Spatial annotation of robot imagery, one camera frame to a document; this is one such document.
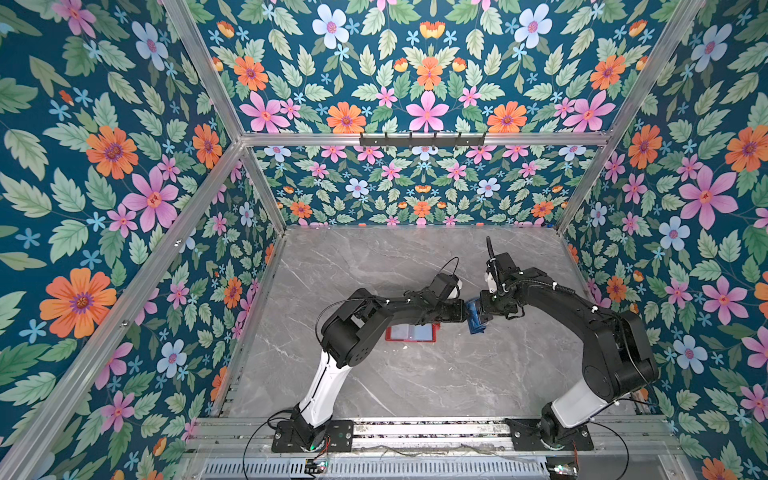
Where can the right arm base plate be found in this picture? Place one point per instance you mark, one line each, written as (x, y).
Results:
(531, 434)

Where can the aluminium frame beam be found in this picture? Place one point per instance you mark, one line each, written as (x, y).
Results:
(525, 139)
(51, 419)

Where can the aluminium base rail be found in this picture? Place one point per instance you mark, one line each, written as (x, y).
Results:
(607, 435)

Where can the aluminium frame back beam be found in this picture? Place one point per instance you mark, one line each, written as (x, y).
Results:
(525, 139)

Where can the black hook rack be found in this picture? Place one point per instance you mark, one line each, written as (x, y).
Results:
(409, 140)

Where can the aluminium frame left beam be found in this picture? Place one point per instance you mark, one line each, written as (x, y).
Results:
(51, 419)

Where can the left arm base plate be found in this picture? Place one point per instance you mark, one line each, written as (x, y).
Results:
(293, 436)

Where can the red leather card holder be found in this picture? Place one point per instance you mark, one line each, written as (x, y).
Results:
(412, 333)

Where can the blue card stand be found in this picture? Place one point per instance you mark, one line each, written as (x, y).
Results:
(474, 322)

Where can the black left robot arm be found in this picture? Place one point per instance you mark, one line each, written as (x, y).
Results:
(349, 335)

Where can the aluminium frame corner post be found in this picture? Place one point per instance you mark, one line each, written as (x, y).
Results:
(189, 33)

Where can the aluminium frame right post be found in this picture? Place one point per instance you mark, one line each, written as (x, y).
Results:
(681, 21)

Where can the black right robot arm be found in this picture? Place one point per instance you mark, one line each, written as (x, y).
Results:
(617, 359)

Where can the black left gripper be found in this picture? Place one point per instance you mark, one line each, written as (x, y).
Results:
(459, 315)

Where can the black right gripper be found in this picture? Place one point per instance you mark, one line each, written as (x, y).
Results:
(489, 303)

